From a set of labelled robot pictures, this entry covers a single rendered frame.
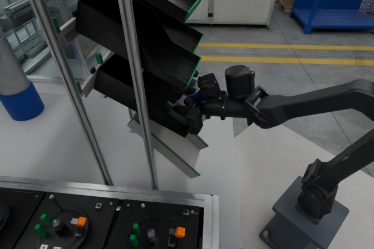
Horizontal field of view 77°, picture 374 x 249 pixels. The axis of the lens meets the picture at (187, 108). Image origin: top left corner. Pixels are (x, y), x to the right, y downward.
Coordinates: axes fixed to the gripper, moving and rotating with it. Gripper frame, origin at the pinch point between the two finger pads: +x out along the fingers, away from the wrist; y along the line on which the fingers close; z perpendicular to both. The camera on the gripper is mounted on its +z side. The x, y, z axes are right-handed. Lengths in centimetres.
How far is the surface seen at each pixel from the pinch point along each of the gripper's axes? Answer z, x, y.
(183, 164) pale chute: -19.6, 3.6, 4.9
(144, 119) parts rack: 1.6, 7.5, 10.3
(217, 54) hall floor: -93, 85, -271
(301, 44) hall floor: -116, -26, -351
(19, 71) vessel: 7, 87, -10
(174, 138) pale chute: -16.2, 9.4, -2.6
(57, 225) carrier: -17.2, 27.3, 34.0
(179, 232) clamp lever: -21.1, -3.6, 24.7
